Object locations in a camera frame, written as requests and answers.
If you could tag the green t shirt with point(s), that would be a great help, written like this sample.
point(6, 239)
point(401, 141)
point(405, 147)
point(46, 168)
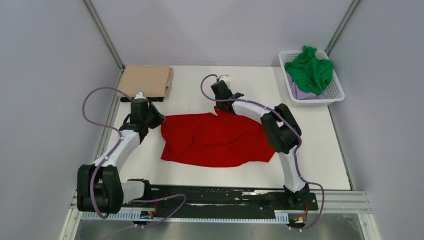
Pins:
point(310, 74)

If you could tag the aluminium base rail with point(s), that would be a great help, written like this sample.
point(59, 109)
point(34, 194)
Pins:
point(330, 201)

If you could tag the folded beige t shirt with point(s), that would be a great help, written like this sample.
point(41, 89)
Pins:
point(153, 80)

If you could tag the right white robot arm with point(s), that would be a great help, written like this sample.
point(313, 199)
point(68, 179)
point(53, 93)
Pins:
point(282, 133)

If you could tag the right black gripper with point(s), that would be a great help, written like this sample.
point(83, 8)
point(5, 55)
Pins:
point(218, 106)

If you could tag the right aluminium frame post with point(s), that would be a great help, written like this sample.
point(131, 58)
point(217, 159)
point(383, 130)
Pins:
point(342, 25)

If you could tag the white slotted cable duct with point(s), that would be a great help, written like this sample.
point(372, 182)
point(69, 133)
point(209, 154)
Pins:
point(206, 214)

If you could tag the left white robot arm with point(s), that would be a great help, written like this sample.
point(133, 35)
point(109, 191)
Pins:
point(99, 186)

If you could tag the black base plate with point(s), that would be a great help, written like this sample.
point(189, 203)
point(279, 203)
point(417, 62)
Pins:
point(212, 202)

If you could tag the aluminium frame post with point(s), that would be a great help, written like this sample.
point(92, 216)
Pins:
point(342, 25)
point(103, 33)

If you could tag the left aluminium frame post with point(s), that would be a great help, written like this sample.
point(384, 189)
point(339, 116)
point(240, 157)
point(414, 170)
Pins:
point(103, 33)

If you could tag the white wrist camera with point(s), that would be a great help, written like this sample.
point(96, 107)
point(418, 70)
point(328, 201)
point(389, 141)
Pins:
point(139, 95)
point(226, 78)

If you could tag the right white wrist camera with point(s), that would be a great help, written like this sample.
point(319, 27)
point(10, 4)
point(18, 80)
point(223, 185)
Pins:
point(226, 78)

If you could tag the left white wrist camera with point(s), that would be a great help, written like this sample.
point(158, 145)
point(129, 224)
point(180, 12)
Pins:
point(139, 95)

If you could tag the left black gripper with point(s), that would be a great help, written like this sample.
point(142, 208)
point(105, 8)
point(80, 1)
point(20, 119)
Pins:
point(159, 118)

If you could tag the red t shirt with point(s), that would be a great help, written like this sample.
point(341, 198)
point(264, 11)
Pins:
point(215, 140)

